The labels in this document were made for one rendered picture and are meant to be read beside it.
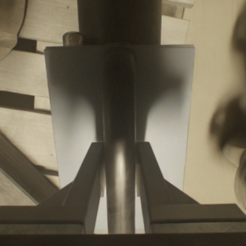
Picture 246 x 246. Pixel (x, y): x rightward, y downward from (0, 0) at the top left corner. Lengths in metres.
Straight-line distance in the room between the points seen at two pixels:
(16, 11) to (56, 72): 0.31
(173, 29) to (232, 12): 0.25
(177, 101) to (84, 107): 0.09
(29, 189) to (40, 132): 0.14
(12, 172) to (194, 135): 0.54
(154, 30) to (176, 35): 0.25
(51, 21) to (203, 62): 0.43
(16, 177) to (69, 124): 0.33
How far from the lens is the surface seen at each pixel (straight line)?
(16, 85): 0.51
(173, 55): 0.18
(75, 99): 0.18
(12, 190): 0.50
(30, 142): 0.53
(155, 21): 0.22
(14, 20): 0.49
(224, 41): 0.65
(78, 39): 0.19
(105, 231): 0.33
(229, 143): 0.67
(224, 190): 0.80
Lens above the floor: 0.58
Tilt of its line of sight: 75 degrees down
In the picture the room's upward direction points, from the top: 180 degrees counter-clockwise
